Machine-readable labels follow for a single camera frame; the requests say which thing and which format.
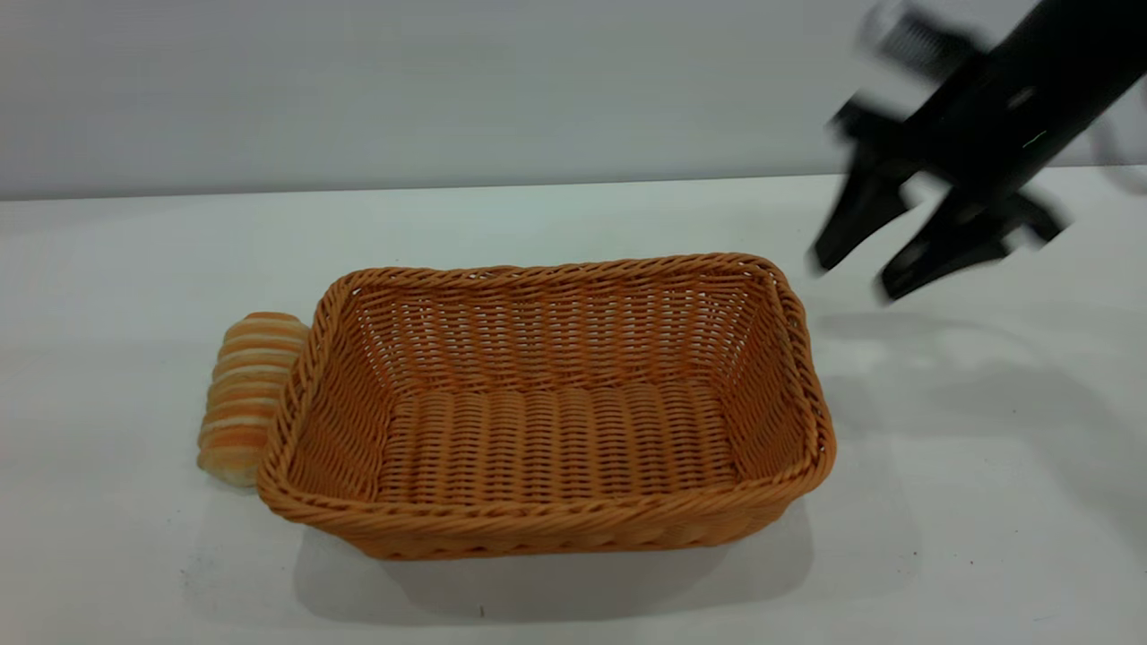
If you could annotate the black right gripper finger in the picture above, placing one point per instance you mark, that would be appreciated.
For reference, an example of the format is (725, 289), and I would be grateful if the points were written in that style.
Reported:
(941, 246)
(862, 210)

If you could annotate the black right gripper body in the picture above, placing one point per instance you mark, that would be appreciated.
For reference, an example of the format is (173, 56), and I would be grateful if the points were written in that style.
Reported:
(986, 125)

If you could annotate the orange woven wicker basket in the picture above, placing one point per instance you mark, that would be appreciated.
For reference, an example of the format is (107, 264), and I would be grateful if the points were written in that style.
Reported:
(556, 448)

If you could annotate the striped orange bread roll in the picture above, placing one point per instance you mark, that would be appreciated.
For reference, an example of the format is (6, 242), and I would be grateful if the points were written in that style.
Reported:
(244, 385)

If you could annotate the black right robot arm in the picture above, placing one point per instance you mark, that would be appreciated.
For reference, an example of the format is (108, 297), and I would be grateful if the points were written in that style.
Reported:
(1107, 31)

